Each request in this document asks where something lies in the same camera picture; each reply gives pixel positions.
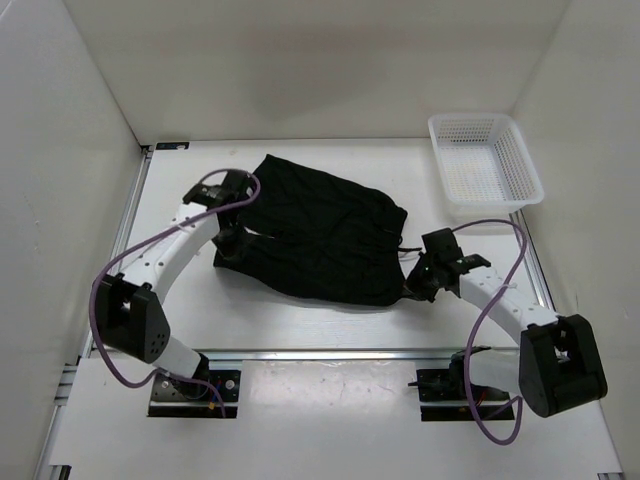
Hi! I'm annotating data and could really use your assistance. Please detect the black shorts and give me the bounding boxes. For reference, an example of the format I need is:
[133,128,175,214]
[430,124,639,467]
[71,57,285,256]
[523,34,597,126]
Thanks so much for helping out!
[214,155,408,307]

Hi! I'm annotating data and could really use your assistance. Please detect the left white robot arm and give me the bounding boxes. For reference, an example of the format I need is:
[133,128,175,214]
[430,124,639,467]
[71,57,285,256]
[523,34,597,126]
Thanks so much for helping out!
[89,168,261,400]

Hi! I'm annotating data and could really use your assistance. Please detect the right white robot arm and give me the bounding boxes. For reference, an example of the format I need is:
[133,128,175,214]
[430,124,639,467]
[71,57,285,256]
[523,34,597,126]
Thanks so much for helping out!
[405,228,608,418]

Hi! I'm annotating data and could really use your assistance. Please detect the white perforated plastic basket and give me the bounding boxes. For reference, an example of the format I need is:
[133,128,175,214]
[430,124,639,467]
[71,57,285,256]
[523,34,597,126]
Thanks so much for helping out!
[428,113,544,219]

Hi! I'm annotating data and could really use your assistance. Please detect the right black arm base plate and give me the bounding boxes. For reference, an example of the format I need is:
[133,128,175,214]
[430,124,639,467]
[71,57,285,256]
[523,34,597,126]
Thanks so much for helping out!
[407,369,515,423]

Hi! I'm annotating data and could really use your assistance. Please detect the aluminium table frame rail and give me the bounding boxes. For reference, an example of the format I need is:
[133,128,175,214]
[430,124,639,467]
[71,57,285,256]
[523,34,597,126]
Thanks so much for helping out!
[49,143,624,480]

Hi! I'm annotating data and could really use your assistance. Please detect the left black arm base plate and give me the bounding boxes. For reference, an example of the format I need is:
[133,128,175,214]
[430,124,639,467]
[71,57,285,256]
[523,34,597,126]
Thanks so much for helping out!
[147,369,241,419]

